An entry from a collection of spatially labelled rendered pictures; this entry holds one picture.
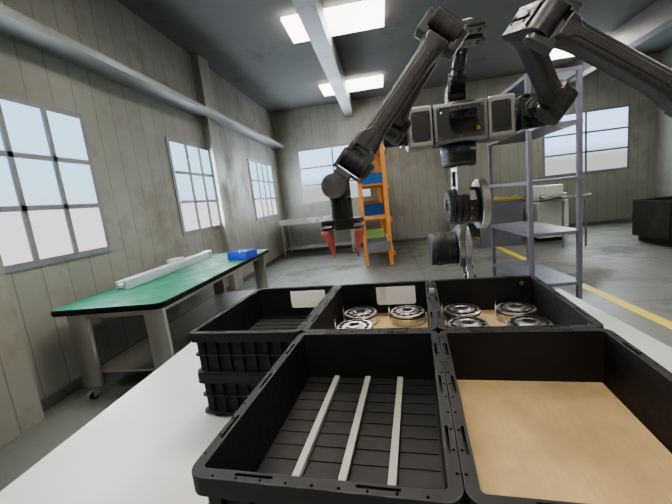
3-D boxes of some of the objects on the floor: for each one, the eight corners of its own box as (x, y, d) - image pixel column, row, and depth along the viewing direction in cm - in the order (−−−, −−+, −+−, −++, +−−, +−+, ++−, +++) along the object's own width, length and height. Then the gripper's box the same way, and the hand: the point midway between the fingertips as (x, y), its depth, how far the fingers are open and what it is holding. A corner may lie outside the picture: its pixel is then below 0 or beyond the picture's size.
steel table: (291, 254, 827) (286, 218, 813) (357, 248, 802) (353, 211, 789) (284, 259, 766) (278, 220, 752) (355, 252, 741) (351, 213, 728)
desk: (497, 234, 772) (495, 196, 759) (525, 244, 618) (524, 196, 605) (460, 238, 784) (458, 200, 771) (479, 248, 630) (477, 201, 617)
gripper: (362, 194, 88) (368, 252, 90) (322, 199, 90) (329, 256, 92) (358, 194, 81) (365, 257, 83) (316, 199, 83) (323, 260, 86)
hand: (346, 253), depth 88 cm, fingers open, 6 cm apart
